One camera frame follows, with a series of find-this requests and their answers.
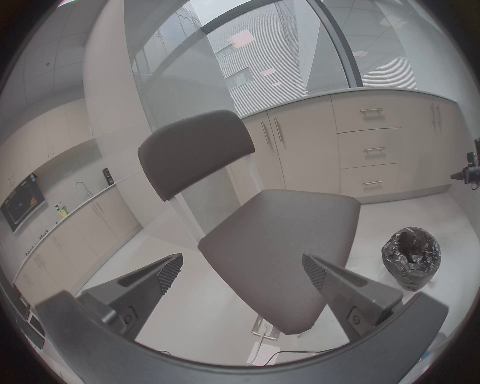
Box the window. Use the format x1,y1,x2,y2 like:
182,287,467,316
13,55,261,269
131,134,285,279
124,0,424,121

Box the black cable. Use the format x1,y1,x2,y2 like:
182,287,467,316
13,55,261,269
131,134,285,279
262,348,340,367

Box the dark grey chair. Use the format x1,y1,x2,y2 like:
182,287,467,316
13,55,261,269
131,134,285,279
137,109,362,337

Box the white cable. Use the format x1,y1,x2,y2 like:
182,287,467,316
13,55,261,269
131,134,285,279
247,330,272,367

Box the beige kitchen unit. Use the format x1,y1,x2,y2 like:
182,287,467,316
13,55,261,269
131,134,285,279
0,101,144,301

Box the beige low cabinet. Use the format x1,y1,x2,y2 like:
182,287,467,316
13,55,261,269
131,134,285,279
227,87,463,205

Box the black microwave oven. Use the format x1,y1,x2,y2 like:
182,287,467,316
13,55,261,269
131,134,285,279
0,173,47,233

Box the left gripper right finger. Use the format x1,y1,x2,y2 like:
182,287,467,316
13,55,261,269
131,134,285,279
302,254,404,343

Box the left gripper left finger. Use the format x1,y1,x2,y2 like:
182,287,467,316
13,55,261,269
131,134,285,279
77,253,184,342

